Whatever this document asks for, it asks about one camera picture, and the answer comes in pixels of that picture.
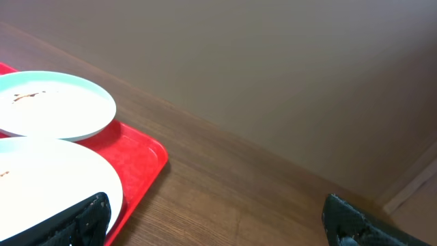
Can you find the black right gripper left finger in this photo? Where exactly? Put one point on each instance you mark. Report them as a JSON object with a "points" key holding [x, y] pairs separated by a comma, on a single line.
{"points": [[84, 224]]}

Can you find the red plastic tray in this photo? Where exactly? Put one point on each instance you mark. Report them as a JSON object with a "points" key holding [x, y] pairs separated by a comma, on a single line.
{"points": [[136, 157]]}

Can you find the light blue plate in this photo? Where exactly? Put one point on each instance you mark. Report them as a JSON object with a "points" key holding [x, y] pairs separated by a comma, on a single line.
{"points": [[54, 105], [42, 177]]}

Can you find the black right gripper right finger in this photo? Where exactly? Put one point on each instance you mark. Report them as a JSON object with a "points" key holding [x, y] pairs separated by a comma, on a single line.
{"points": [[346, 225]]}

